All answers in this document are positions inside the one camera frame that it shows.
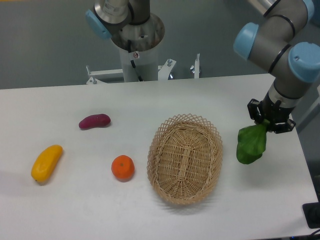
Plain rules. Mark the orange mandarin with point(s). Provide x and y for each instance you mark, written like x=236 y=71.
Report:
x=123 y=168

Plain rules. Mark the oval wicker basket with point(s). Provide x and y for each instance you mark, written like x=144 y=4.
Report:
x=185 y=159

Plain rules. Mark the purple sweet potato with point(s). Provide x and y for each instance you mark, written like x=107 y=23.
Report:
x=94 y=121

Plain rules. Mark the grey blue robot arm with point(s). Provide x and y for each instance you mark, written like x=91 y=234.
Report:
x=294 y=67

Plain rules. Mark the black device at table edge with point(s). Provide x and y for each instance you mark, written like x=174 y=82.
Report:
x=312 y=214

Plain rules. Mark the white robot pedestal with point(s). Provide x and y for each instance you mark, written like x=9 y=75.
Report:
x=138 y=42

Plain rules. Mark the green bok choy vegetable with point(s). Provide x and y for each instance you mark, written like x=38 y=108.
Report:
x=251 y=142

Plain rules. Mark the yellow mango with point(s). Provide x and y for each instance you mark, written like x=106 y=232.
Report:
x=45 y=163

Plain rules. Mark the white metal bracket post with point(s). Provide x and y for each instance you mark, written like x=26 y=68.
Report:
x=195 y=69

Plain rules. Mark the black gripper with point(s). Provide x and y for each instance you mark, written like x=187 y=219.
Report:
x=276 y=109

